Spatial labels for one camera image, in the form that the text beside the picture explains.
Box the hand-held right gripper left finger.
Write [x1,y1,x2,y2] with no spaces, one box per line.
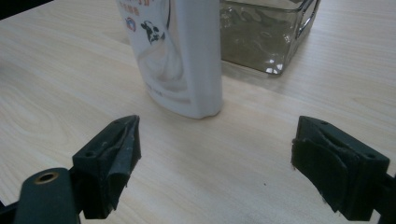
[71,114,142,220]

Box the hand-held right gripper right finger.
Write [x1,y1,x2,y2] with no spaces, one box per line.
[290,115,391,222]

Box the white milk bottle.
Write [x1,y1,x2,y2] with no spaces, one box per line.
[115,0,225,120]

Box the square clear glass container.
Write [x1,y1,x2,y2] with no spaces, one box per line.
[219,0,321,76]

